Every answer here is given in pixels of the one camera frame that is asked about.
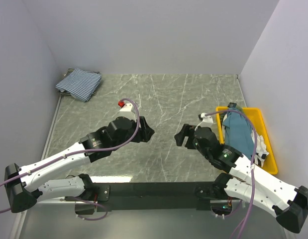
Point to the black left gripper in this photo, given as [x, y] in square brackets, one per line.
[144, 133]

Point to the folded blue striped tank top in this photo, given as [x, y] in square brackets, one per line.
[79, 83]

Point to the dark green garment in bin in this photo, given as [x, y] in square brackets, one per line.
[235, 106]

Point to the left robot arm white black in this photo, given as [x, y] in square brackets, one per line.
[27, 185]

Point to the yellow plastic bin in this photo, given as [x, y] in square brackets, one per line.
[255, 115]

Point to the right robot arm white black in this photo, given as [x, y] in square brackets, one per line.
[288, 204]

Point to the aluminium frame rail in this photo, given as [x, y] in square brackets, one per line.
[20, 217]

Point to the folded black striped garment underneath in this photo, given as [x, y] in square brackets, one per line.
[66, 92]

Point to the black white striped tank top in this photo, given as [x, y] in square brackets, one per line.
[261, 151]

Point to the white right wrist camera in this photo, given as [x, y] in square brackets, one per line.
[205, 120]

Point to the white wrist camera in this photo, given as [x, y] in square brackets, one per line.
[127, 110]
[205, 120]

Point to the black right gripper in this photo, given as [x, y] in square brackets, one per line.
[187, 130]

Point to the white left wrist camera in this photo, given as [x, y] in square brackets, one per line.
[127, 110]

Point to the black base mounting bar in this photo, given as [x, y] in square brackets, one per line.
[203, 196]

